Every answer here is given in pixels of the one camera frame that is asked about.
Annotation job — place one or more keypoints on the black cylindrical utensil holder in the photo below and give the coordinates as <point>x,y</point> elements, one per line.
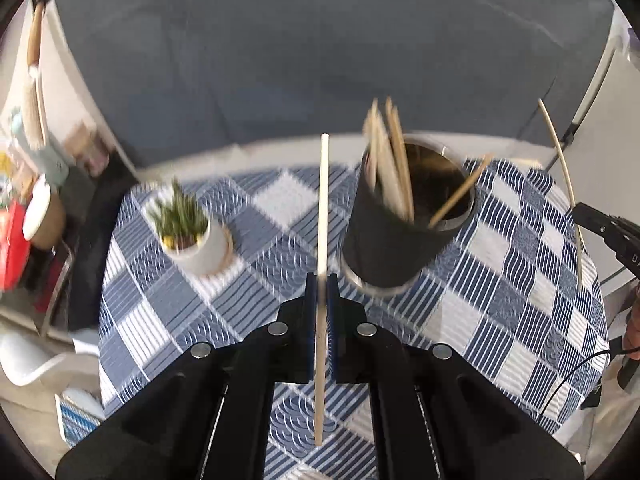
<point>385,240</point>

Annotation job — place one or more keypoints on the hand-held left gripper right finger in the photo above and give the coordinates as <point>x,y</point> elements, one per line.
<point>350,340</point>

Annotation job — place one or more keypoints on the person's right hand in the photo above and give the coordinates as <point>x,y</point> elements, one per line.
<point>634,322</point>

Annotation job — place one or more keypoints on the brown pot with white lid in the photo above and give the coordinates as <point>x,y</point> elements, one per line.
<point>45,215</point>

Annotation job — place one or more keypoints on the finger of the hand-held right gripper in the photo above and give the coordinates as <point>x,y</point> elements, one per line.
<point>597,220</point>

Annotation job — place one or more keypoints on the succulent in white pot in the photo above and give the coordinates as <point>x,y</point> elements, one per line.
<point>192,240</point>

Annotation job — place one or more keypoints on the grey blue sofa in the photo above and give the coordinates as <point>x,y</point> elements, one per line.
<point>250,60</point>

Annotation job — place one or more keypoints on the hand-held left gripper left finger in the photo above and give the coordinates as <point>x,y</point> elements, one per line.
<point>295,340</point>

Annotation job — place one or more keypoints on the red container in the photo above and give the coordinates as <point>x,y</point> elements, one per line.
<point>12,245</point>

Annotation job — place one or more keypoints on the blue striped box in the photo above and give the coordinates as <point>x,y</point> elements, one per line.
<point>77,420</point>

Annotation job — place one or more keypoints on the white plastic chair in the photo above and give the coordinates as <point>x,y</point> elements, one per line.
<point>35,360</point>

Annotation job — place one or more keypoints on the round wooden saucer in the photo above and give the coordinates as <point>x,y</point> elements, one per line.
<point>227,247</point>

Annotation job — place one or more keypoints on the blue white patterned tablecloth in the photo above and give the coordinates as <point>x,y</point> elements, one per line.
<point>250,270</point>

